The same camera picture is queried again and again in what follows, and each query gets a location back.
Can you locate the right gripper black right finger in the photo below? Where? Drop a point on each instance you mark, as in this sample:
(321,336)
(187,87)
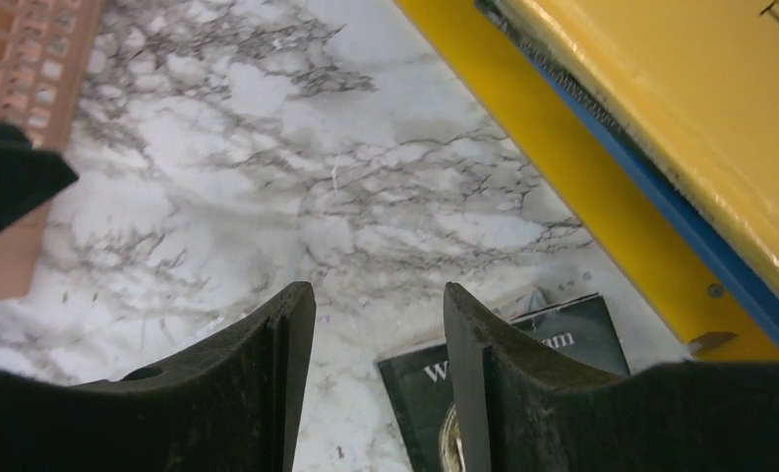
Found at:
(522,406)

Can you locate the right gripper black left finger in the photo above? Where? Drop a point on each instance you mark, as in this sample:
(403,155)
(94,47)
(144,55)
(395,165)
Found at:
(230,402)

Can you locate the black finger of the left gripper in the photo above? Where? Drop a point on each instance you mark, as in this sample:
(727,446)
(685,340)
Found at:
(29,176)

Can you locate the black Moon and Sixpence book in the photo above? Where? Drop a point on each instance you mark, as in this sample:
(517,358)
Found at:
(419,386)

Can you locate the orange plastic file organizer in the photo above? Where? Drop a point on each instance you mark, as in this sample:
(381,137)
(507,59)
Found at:
(44,51)

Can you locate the yellow pink blue bookshelf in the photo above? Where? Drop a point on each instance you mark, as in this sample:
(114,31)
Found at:
(692,284)

